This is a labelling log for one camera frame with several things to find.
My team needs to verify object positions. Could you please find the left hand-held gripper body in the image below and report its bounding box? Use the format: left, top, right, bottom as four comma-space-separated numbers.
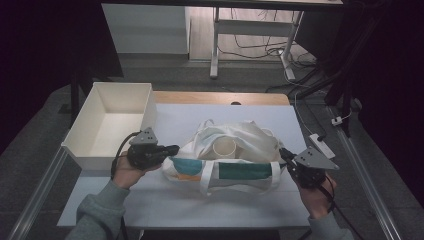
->
127, 127, 168, 171

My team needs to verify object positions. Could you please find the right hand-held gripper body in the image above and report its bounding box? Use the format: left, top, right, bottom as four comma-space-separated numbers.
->
292, 146, 341, 190

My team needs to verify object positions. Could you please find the white patterned tote bag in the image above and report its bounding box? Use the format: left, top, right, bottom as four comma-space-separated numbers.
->
161, 118, 288, 197

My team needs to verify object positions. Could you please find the cream paper cup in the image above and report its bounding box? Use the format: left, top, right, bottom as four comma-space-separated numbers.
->
212, 136, 238, 160

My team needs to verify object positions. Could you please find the white storage box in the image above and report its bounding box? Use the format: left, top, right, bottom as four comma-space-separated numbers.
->
60, 81, 158, 171

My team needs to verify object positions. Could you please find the person's left hand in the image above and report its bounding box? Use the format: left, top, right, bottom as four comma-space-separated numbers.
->
111, 151, 162, 190

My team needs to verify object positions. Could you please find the person's right hand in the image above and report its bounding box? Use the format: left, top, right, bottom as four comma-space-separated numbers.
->
298, 179, 338, 220

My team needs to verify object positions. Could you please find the white power strip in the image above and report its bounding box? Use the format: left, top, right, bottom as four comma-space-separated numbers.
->
309, 133, 336, 160

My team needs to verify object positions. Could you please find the pale table mat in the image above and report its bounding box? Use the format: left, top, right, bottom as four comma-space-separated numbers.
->
57, 103, 313, 229

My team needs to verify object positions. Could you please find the black tripod stand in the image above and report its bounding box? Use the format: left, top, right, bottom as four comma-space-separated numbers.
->
296, 13, 384, 138

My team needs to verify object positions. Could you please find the white-legged desk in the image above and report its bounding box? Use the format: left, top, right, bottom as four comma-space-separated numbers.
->
99, 0, 344, 81

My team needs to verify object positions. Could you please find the white cabinet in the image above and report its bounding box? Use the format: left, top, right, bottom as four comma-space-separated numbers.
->
100, 3, 191, 55

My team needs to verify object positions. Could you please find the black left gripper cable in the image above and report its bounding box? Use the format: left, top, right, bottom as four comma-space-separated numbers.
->
110, 130, 142, 240

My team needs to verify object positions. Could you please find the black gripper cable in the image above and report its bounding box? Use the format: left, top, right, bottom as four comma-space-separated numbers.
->
298, 174, 366, 240
110, 130, 142, 240

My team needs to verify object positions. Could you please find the black power strip cable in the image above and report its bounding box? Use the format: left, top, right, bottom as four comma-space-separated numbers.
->
293, 93, 328, 142

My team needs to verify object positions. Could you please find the aluminium rail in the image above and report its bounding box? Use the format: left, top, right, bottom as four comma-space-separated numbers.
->
6, 146, 69, 240
328, 106, 403, 240

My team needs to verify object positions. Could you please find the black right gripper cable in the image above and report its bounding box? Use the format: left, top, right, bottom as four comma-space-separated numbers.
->
298, 174, 366, 240

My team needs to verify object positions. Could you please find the tangle of black floor cables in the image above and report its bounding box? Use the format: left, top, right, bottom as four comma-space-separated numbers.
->
218, 8, 318, 69

